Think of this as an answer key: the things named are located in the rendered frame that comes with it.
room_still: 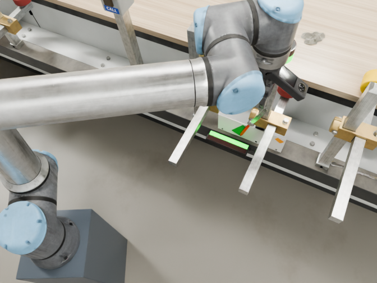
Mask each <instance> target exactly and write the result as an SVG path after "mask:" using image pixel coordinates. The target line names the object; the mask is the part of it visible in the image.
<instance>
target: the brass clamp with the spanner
mask: <svg viewBox="0 0 377 283"><path fill-rule="evenodd" d="M258 113H259V110H258V108H257V107H253V109H252V110H251V113H250V115H249V119H250V118H254V117H255V116H256V115H257V114H258ZM284 118H288V119H289V123H288V124H284V123H283V122H282V121H283V119H284ZM291 120H292V118H291V117H288V116H286V115H283V114H280V113H278V112H274V111H271V113H270V115H269V117H268V119H264V118H260V119H259V120H257V121H256V122H255V125H256V126H258V127H262V128H263V129H266V127H267V125H268V124H270V125H273V126H275V127H277V128H276V130H275V133H277V134H280V135H283V136H285V134H286V132H287V129H288V127H289V124H290V122H291Z"/></svg>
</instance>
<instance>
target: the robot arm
mask: <svg viewBox="0 0 377 283"><path fill-rule="evenodd" d="M303 8H304V0H243V1H237V2H230V3H224V4H217V5H213V6H210V5H207V6H206V7H202V8H197V9H196V10H195V11H194V15H193V17H194V34H195V45H196V52H197V54H200V55H205V57H199V58H196V59H191V60H181V61H171V62H160V63H150V64H143V65H133V66H122V67H111V68H106V69H95V70H84V71H74V72H63V73H57V74H46V75H36V76H26V77H15V78H9V79H0V179H1V182H2V184H3V186H4V187H5V188H6V189H7V190H9V198H8V207H7V208H5V209H4V210H3V211H2V212H1V213H0V246H1V247H3V248H4V249H6V250H7V251H9V252H11V253H13V254H19V255H22V256H25V257H28V258H30V260H31V261H32V262H33V264H35V265H36V266H38V267H40V268H44V269H48V270H52V269H56V268H60V267H62V266H64V265H65V264H66V263H68V262H69V261H70V260H71V259H72V258H73V257H74V255H75V254H76V252H77V250H78V248H79V244H80V232H79V229H78V227H77V226H76V224H75V223H74V222H73V221H71V220H70V219H68V218H66V217H62V216H57V183H58V162H57V159H56V157H55V156H54V155H52V154H51V153H49V152H46V151H44V150H43V151H42V152H40V151H39V150H38V149H31V148H30V147H29V145H28V144H27V142H26V141H25V140H24V138H23V137H22V136H21V134H20V133H19V132H18V131H17V128H23V127H32V126H41V125H50V124H59V123H64V122H74V121H82V120H92V119H97V118H106V117H115V116H124V115H133V114H138V113H148V112H156V111H166V110H171V109H180V108H189V107H198V106H203V107H209V106H217V109H218V110H220V111H221V113H223V114H227V115H236V114H239V113H243V112H246V111H248V110H250V109H252V108H253V107H257V108H258V110H259V111H262V110H264V109H265V107H266V105H267V104H268V100H269V98H270V95H271V93H272V90H273V88H274V85H275V84H277V85H278V86H279V87H280V88H282V89H283V90H284V91H285V92H286V93H288V94H289V95H290V96H291V97H293V98H294V99H295V100H296V101H301V100H303V99H305V96H306V93H307V90H308V87H309V86H308V85H307V84H306V83H305V82H304V81H302V80H301V79H300V78H299V77H298V76H297V75H295V74H294V73H293V72H292V71H291V70H289V69H288V68H287V67H285V64H286V63H287V61H288V58H289V54H290V52H291V48H292V44H293V41H294V38H295V35H296V31H297V28H298V25H299V22H300V20H301V19H302V11H303Z"/></svg>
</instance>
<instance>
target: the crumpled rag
mask: <svg viewBox="0 0 377 283"><path fill-rule="evenodd" d="M300 37H301V38H302V39H305V41H304V43H305V44H309V45H312V44H317V43H318V42H320V41H322V40H323V39H324V38H325V34H324V33H319V32H317V31H315V32H313V33H308V32H307V33H302V35H301V36H300Z"/></svg>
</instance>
